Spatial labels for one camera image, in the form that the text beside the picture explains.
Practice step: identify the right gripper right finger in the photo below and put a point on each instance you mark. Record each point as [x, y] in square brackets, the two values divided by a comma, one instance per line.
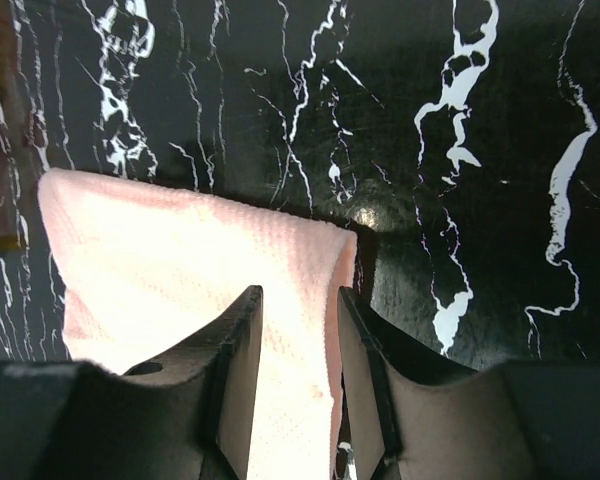
[415, 414]

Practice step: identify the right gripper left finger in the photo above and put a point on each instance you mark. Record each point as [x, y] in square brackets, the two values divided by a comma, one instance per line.
[186, 413]

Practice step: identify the black marble pattern mat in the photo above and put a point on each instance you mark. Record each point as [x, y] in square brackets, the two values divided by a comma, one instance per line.
[460, 139]

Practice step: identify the plain pink towel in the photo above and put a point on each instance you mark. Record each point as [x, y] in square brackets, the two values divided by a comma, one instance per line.
[145, 266]

